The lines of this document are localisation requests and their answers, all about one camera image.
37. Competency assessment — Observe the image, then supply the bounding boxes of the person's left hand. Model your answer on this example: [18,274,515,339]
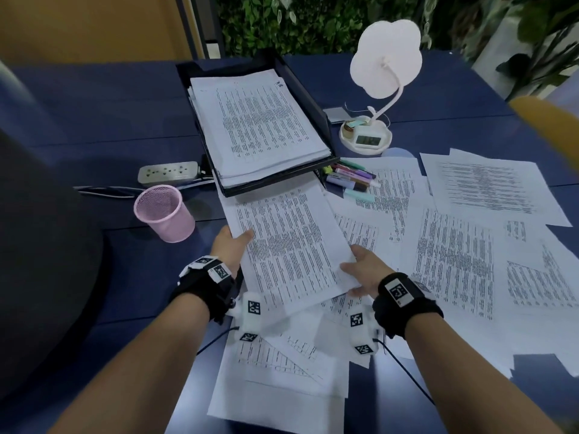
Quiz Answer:
[209,225,255,276]

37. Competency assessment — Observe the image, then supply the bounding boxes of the person's right hand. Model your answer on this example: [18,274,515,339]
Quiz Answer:
[339,244,397,300]

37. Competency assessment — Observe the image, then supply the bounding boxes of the printed paper sheet bundle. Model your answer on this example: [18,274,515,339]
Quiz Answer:
[217,174,362,318]
[188,69,332,189]
[212,148,334,189]

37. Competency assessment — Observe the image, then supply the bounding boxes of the bunch of coloured markers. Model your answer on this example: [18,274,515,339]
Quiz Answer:
[321,159,382,202]

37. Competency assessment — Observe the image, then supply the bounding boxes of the pile of printed papers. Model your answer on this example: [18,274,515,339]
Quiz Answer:
[207,148,579,434]

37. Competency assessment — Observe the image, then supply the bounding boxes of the black mesh tiered tray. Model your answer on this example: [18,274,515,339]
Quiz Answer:
[175,49,340,198]

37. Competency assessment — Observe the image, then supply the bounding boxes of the person's left forearm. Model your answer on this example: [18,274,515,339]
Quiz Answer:
[47,291,211,434]

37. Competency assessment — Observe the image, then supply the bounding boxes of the person's right forearm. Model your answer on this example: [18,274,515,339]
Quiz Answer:
[405,311,566,434]

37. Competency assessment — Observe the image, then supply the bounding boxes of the white flower-shaped desk lamp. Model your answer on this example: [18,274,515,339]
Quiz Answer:
[339,18,424,154]

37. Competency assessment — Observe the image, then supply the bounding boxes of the black left wristband with markers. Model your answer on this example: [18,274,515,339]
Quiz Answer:
[168,255,238,325]

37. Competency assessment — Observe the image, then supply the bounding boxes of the black wristband with markers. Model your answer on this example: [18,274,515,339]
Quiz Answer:
[372,271,445,341]
[168,255,238,325]

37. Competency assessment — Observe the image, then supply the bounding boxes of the black right wristband with markers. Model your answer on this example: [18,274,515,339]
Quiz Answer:
[372,271,445,341]

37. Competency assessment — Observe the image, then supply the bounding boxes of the pink mesh cup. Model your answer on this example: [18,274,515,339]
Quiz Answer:
[133,184,196,244]

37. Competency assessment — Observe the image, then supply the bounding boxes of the white power strip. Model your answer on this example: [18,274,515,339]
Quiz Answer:
[137,161,201,186]

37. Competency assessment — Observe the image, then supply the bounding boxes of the small grey square card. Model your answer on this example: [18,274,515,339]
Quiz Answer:
[321,106,352,124]

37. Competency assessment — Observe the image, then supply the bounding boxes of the large black chair back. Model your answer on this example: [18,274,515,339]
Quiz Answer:
[0,130,107,401]

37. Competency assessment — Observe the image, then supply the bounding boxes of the white column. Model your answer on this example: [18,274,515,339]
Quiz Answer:
[470,17,579,100]

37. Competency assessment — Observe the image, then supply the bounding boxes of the dark green potted plant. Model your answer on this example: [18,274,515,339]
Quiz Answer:
[495,0,579,98]

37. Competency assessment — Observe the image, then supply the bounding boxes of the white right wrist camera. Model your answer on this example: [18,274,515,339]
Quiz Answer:
[349,309,381,357]

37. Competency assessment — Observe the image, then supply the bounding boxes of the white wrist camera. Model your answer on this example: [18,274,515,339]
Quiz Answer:
[233,291,264,345]
[349,309,381,357]

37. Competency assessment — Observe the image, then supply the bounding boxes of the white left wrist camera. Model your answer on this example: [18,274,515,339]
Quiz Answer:
[233,291,264,345]

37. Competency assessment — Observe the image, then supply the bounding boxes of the black left camera cable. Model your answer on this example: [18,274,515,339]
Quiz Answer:
[195,326,241,357]

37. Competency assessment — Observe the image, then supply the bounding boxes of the black camera cable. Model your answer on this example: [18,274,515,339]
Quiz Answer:
[382,338,436,405]
[195,326,241,357]

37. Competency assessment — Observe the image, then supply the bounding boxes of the black right camera cable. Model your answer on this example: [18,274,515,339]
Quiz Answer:
[382,338,436,405]

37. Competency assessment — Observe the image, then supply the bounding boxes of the power strip cable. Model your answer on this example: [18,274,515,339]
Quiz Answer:
[72,175,216,200]

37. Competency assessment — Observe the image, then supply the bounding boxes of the dark metal door frame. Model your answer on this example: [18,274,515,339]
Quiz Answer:
[174,0,227,59]

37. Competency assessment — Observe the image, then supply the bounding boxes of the green plant wall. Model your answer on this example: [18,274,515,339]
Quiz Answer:
[215,0,476,57]

